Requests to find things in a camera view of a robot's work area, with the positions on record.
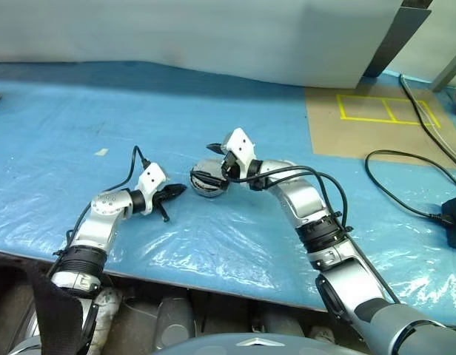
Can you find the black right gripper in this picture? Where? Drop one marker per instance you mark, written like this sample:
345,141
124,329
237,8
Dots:
228,165

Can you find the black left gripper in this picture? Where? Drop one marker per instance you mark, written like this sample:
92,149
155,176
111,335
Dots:
160,196

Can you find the silver motor stator housing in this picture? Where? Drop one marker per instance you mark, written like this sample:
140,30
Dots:
209,192

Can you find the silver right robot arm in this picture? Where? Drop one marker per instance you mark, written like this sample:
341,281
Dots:
302,199

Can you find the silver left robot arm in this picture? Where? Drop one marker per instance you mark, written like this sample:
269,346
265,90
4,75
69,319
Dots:
98,229

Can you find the small white tape piece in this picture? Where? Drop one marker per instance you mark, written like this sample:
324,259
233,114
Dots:
102,152

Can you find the blue table cover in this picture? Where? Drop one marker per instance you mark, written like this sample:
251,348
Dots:
102,111

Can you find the brown cardboard mat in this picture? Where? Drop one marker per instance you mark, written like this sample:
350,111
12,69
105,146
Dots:
342,140

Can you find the grey rounded shape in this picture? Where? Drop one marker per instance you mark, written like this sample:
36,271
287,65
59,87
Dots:
174,321

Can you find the white backdrop board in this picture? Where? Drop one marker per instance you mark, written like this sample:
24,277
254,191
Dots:
176,29

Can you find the grey robot torso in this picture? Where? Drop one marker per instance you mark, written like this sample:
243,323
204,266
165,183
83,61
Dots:
250,344

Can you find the black power adapter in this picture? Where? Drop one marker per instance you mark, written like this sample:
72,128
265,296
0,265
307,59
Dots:
455,222

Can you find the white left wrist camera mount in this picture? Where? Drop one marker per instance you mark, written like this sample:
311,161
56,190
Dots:
152,179

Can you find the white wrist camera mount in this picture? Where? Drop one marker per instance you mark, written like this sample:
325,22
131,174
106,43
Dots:
152,179
240,142

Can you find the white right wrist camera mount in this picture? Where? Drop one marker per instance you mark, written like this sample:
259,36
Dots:
240,142

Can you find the dark grey metal post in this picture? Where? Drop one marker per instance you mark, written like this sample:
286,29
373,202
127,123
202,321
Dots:
398,37

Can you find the aluminium profile post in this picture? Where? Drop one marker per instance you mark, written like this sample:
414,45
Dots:
448,70

